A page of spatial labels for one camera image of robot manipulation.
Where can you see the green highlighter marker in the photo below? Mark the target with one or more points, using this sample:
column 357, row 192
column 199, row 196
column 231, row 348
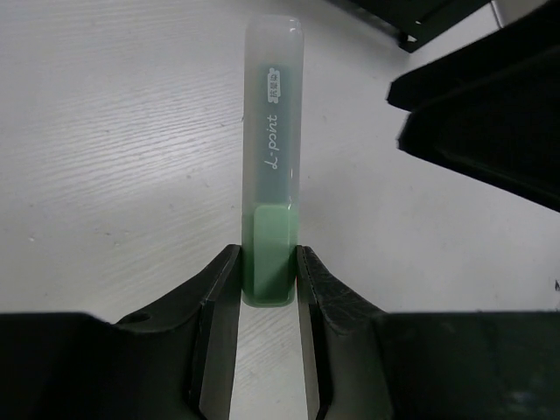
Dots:
column 272, row 116

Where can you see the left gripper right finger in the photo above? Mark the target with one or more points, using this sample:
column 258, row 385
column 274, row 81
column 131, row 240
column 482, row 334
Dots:
column 343, row 373

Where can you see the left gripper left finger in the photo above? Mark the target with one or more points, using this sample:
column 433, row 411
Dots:
column 186, row 342

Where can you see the black two-compartment organizer box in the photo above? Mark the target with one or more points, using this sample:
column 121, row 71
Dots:
column 412, row 23

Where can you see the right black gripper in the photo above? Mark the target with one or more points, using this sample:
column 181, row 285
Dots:
column 490, row 111

